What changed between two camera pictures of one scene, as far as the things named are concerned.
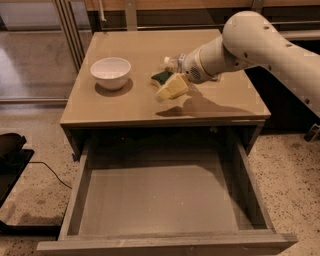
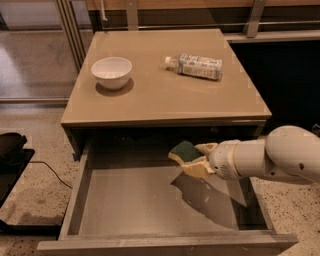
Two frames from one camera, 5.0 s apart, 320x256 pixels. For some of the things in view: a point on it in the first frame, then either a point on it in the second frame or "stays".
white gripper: (192, 67) → (222, 160)
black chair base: (13, 162) stays
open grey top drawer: (168, 196) stays
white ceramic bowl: (111, 73) stays
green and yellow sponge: (160, 78) → (184, 152)
